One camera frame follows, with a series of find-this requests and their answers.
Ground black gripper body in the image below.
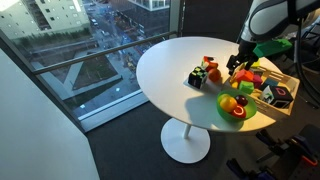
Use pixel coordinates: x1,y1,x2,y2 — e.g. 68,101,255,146
226,52,258,71

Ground orange block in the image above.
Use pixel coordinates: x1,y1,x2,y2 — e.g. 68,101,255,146
236,69,254,82

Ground wooden box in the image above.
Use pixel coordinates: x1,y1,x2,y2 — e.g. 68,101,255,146
227,63,301,117

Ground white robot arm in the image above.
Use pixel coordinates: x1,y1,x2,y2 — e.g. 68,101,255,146
226,0,320,75

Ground lime green block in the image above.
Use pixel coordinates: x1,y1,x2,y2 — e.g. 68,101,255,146
251,60,260,68

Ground pink block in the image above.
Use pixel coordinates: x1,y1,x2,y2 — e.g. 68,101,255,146
252,75,262,89

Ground orange ball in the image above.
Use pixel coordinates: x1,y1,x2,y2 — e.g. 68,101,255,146
208,69,221,82

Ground red green soft cube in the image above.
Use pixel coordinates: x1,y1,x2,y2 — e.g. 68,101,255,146
201,56,218,71

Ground black checkered soft cube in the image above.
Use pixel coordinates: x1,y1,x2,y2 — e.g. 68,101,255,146
188,66,208,89

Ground dark red plum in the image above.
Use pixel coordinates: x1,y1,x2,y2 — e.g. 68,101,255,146
235,95,248,106

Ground yellow lemon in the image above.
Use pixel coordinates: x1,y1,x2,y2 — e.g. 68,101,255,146
219,94,237,113

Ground green plastic bowl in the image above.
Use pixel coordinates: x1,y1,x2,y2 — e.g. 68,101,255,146
216,89,257,122

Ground red apple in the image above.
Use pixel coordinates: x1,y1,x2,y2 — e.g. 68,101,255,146
231,105,246,118

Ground black white patterned cube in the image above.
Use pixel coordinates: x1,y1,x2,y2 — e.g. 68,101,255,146
259,85,293,108

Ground window railing bar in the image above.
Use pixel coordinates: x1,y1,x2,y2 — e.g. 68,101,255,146
32,31,177,75

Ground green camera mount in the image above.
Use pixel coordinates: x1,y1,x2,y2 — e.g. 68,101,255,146
253,39,292,58

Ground white table pedestal base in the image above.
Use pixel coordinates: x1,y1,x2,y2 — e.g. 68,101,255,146
161,118,211,164

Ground black clamp orange handles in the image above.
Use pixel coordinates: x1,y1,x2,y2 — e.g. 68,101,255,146
226,129,319,180

